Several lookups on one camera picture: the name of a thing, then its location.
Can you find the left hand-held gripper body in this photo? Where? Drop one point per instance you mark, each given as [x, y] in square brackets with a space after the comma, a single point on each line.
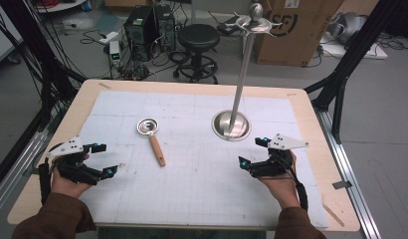
[71, 166]

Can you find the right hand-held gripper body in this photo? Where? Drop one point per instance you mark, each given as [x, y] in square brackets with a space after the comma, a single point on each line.
[275, 162]

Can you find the steel utensil stand with hooks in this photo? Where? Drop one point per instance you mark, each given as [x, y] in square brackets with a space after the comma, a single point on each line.
[240, 89]

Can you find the person's left hand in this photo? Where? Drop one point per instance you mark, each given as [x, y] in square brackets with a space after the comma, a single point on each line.
[67, 187]

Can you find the person's right hand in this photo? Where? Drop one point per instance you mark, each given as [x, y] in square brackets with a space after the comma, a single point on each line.
[281, 189]

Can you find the grey tape strip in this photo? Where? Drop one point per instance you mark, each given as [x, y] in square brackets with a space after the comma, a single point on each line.
[342, 185]

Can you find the thin wooden stick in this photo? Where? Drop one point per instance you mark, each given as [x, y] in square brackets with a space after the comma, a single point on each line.
[333, 214]

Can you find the white device with green display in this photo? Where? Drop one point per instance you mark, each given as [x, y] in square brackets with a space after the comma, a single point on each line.
[114, 51]

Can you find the white power strip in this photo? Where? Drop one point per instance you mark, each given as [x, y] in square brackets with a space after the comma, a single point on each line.
[108, 37]

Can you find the large cardboard box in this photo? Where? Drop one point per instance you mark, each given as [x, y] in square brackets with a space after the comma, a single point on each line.
[298, 36]

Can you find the black round stool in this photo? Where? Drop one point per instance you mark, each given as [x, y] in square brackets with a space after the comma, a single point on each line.
[198, 38]

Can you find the large black computer tower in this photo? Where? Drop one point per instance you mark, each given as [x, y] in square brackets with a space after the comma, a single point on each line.
[140, 31]

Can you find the slim black computer tower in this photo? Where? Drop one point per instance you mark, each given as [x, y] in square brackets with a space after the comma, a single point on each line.
[165, 26]

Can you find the white flat board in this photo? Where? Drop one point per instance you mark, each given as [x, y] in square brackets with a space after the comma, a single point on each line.
[374, 53]

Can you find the silver crumpled bag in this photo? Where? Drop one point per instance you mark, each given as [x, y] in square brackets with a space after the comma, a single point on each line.
[349, 26]

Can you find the aluminium rail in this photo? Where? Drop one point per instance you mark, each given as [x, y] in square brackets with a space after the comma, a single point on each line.
[19, 166]
[344, 166]

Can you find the black metal frame stand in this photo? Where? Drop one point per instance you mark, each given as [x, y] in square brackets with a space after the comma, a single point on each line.
[354, 49]

